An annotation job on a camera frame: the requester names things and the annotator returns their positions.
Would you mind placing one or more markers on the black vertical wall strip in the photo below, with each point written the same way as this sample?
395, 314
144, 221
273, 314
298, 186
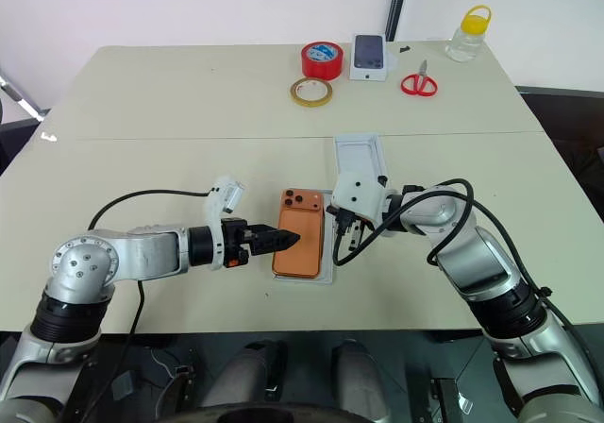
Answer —
398, 3

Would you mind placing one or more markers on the small black object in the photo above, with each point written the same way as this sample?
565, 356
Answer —
404, 49

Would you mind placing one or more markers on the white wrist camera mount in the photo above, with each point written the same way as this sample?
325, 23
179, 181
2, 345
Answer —
215, 201
354, 196

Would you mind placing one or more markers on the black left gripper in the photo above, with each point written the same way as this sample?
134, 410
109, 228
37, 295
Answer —
234, 241

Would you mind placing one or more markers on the yellow tape roll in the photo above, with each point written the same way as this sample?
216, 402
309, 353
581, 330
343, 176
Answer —
295, 95

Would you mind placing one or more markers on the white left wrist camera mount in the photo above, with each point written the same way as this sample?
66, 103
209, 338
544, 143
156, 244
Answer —
215, 201

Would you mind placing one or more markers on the orange smartphone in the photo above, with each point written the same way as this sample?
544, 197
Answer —
302, 265

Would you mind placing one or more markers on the clear jar with yellow lid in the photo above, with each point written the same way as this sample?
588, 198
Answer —
464, 40

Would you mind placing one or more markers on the small white scrap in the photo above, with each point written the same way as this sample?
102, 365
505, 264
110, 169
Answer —
48, 136

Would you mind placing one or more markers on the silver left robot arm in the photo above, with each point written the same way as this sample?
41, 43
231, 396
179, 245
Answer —
141, 253

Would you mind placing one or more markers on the white box with phone print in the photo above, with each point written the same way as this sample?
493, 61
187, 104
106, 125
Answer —
370, 55

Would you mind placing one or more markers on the red tape roll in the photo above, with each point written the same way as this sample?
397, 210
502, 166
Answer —
311, 66

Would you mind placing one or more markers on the white phone box base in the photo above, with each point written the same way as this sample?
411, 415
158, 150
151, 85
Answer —
329, 272

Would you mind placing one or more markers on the dark grey rounded shape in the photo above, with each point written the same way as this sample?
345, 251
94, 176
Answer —
240, 376

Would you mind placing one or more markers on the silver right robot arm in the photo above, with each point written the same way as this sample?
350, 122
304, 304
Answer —
481, 262

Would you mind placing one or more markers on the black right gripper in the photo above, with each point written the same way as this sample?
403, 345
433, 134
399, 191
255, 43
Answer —
361, 222

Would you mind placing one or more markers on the white phone box lid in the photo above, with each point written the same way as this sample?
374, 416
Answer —
358, 154

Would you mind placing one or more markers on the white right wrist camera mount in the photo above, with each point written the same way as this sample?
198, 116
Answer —
354, 196

